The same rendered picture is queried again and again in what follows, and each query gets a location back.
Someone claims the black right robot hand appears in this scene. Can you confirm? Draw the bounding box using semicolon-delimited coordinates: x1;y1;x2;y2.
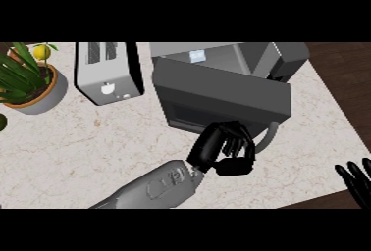
335;157;371;210

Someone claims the grey microwave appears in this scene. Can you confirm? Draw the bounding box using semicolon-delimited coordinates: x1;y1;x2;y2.
148;41;312;83

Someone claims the grey microwave door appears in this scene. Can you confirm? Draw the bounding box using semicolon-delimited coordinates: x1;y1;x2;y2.
151;56;293;155

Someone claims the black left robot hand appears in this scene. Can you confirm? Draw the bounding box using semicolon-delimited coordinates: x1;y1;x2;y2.
185;120;259;177

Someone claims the yellow lemon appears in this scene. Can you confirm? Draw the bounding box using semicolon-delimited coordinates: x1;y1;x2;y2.
32;44;54;61

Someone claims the white milk carton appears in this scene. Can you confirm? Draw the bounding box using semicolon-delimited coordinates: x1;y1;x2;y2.
188;50;207;64

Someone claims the silver toaster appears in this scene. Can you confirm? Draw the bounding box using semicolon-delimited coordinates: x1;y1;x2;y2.
73;41;147;107

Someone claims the potted green plant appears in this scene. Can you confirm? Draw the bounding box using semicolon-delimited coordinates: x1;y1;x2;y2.
0;41;70;116

